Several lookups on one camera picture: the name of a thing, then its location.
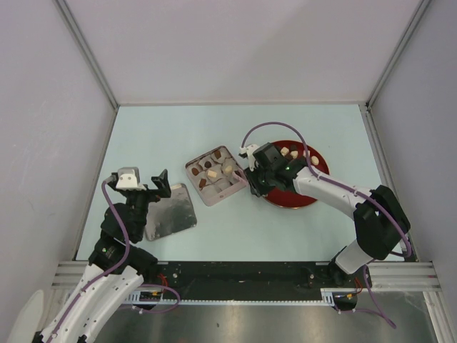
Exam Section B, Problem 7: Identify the red round plate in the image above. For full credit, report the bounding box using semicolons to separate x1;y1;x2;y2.
264;140;330;209

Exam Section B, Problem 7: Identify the silver tin lid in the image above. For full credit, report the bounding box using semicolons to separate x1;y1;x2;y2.
144;183;197;242

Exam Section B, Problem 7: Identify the pink chocolate tin box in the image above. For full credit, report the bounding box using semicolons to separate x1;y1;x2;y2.
185;146;248;207

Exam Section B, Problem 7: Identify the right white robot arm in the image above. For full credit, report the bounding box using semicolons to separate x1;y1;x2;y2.
239;143;411;287

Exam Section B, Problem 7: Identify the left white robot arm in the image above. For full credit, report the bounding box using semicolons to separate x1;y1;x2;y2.
33;167;171;342

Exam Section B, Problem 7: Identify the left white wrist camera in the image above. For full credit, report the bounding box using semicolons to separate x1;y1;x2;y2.
106;166;146;191

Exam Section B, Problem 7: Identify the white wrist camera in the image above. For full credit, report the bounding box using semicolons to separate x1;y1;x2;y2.
238;144;259;172
106;166;146;191

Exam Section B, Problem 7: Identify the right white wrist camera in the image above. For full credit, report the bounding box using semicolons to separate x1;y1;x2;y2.
238;144;259;172

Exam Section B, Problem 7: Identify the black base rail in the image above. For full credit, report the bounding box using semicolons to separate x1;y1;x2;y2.
158;262;372;302

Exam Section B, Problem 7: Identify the white slotted cable duct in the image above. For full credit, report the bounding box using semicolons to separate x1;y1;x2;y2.
122;289;357;308

